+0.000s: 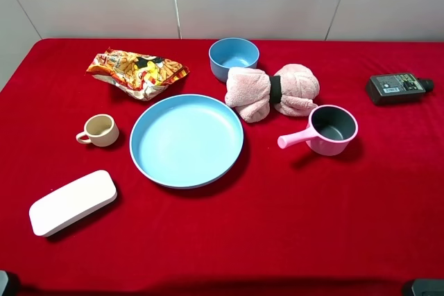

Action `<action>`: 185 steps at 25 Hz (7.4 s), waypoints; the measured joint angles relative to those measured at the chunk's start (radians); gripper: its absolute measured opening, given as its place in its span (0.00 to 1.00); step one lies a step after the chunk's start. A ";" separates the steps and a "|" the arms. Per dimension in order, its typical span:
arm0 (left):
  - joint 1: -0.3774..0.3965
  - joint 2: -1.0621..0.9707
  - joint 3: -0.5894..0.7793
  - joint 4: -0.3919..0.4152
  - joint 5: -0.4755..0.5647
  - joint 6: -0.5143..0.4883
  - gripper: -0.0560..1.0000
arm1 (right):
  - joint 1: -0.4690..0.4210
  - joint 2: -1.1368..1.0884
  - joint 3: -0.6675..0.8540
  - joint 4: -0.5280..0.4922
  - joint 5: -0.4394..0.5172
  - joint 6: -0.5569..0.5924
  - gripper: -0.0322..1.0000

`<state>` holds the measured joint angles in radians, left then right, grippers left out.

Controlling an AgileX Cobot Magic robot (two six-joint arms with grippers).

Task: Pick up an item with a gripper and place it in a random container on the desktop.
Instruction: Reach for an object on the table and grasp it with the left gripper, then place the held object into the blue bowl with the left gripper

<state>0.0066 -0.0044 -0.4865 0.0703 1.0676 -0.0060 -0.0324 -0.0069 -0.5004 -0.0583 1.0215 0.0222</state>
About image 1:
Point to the beige small cup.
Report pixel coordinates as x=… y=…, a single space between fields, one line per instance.
x=99 y=130

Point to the large blue plate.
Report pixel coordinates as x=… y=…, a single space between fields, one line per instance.
x=186 y=141

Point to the blue bowl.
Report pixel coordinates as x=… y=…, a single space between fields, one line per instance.
x=232 y=52

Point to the pink rolled towel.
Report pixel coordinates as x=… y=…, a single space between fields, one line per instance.
x=252 y=92

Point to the snack chip bag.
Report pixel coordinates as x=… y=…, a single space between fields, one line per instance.
x=141 y=76

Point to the red tablecloth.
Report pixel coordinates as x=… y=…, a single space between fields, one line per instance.
x=280 y=222

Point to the pink saucepan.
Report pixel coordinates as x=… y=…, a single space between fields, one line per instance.
x=329 y=130

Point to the white rectangular case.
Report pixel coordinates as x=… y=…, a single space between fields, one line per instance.
x=71 y=202

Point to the black bottle with label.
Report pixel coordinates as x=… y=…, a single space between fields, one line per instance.
x=390 y=89

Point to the black device bottom right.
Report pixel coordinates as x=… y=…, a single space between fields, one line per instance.
x=424 y=287

